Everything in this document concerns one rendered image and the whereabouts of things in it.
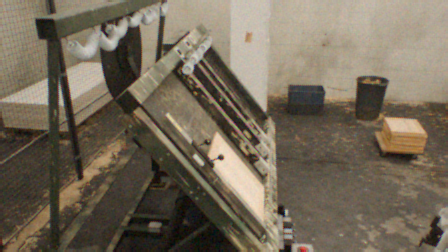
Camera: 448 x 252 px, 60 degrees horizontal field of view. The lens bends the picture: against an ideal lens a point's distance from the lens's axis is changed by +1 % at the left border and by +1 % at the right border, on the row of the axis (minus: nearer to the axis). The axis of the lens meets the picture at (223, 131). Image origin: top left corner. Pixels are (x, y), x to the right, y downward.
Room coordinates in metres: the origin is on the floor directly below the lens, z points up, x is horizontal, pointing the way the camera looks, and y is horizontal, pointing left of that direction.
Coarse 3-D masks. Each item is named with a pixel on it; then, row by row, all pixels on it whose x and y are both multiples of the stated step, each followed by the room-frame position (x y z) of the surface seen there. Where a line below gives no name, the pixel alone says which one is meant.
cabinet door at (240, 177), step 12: (216, 132) 2.49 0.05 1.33; (216, 144) 2.34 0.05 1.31; (216, 156) 2.20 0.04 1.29; (228, 156) 2.36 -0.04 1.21; (228, 168) 2.22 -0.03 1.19; (240, 168) 2.37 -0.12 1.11; (228, 180) 2.09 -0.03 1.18; (240, 180) 2.23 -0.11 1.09; (252, 180) 2.39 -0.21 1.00; (240, 192) 2.10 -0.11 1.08; (252, 192) 2.24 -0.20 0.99; (252, 204) 2.11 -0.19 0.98
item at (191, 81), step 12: (180, 72) 2.73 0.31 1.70; (192, 84) 2.72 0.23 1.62; (204, 96) 2.71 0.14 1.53; (216, 108) 2.70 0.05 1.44; (228, 120) 2.69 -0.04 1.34; (228, 132) 2.69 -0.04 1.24; (240, 132) 2.72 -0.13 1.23; (240, 144) 2.68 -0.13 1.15; (252, 156) 2.67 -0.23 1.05; (264, 168) 2.65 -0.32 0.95
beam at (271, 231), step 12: (264, 120) 3.82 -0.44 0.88; (264, 132) 3.50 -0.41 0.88; (264, 156) 2.97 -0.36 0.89; (264, 180) 2.57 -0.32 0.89; (276, 180) 2.68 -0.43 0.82; (264, 192) 2.40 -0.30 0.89; (276, 192) 2.50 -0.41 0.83; (264, 204) 2.24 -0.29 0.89; (276, 204) 2.34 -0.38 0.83; (264, 216) 2.10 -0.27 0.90; (276, 216) 2.19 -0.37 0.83; (276, 228) 2.06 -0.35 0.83; (264, 240) 1.86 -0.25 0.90; (276, 240) 1.94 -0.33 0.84
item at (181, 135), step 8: (168, 120) 2.02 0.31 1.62; (176, 128) 2.01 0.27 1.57; (176, 136) 2.01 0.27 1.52; (184, 136) 2.01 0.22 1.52; (184, 144) 2.01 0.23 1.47; (192, 152) 2.00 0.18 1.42; (208, 168) 1.99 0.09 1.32; (216, 168) 2.03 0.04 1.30; (216, 176) 1.99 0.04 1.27; (224, 184) 1.98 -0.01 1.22; (232, 192) 1.98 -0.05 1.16; (232, 200) 1.98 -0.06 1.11; (240, 200) 1.97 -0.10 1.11; (240, 208) 1.97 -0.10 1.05; (248, 208) 1.98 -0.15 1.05; (248, 216) 1.97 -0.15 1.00; (256, 216) 1.98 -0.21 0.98; (256, 224) 1.96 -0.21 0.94; (264, 224) 1.99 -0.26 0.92
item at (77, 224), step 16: (128, 160) 3.10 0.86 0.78; (112, 176) 2.81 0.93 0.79; (160, 176) 4.01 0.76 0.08; (96, 192) 2.57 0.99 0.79; (144, 192) 3.51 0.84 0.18; (176, 208) 2.46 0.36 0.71; (192, 208) 2.79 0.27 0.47; (80, 224) 2.17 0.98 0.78; (128, 224) 3.05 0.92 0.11; (176, 224) 2.27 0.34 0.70; (192, 224) 2.82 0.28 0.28; (64, 240) 2.00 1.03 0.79; (112, 240) 2.73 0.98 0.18; (176, 240) 2.16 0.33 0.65
